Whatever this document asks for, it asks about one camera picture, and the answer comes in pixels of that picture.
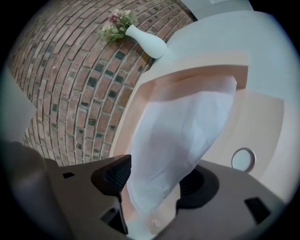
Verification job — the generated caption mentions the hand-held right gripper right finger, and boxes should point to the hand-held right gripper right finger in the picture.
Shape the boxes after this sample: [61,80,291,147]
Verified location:
[176,165,205,210]

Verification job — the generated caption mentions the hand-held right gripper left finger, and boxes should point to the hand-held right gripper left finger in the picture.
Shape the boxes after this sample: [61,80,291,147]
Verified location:
[90,154,132,235]

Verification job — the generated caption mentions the white cabinet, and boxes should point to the white cabinet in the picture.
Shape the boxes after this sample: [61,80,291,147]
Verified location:
[164,9,300,132]

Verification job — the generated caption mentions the pink and white flower bunch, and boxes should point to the pink and white flower bunch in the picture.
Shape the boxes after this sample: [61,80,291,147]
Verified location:
[97,8,138,44]

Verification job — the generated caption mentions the round metal drawer pull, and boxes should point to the round metal drawer pull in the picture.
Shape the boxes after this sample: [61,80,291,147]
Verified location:
[231,147,256,173]

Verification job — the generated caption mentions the wooden drawer front panel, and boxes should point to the wooden drawer front panel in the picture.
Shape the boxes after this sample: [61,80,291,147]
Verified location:
[199,90,285,181]

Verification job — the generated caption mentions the white ceramic vase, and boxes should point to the white ceramic vase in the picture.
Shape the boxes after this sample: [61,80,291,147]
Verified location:
[125,24,168,59]

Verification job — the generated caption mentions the white sheet of paper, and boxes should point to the white sheet of paper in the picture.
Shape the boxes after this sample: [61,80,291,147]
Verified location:
[126,76,238,215]

